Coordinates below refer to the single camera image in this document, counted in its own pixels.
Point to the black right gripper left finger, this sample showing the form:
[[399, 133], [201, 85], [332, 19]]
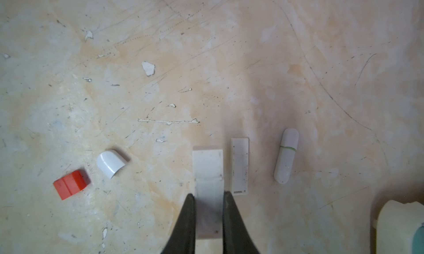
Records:
[[183, 236]]

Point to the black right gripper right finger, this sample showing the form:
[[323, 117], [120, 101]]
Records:
[[236, 239]]

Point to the white green usb drive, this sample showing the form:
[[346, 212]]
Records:
[[287, 150]]

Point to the red usb cap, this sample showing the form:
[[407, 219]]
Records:
[[70, 184]]

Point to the white rounded cap near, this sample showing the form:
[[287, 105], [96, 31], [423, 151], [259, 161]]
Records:
[[110, 162]]

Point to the mint green toaster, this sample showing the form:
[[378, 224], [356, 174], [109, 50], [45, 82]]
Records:
[[400, 228]]

